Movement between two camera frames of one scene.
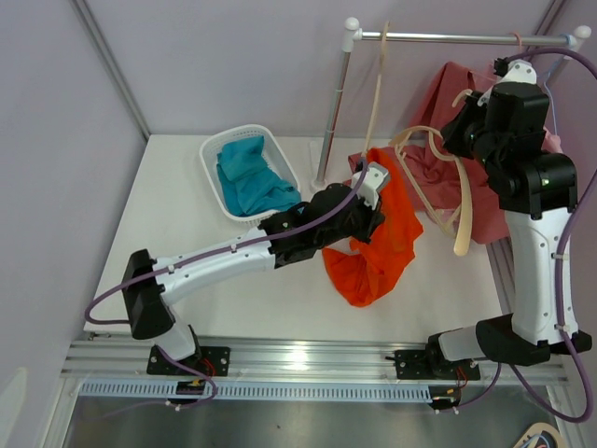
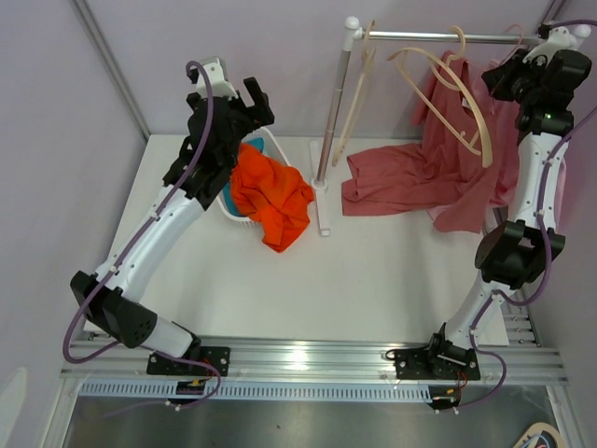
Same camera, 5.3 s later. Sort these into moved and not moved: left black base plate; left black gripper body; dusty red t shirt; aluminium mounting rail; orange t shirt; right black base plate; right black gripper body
Moved: right black gripper body; orange t shirt; left black gripper body
Not moved: aluminium mounting rail; dusty red t shirt; right black base plate; left black base plate
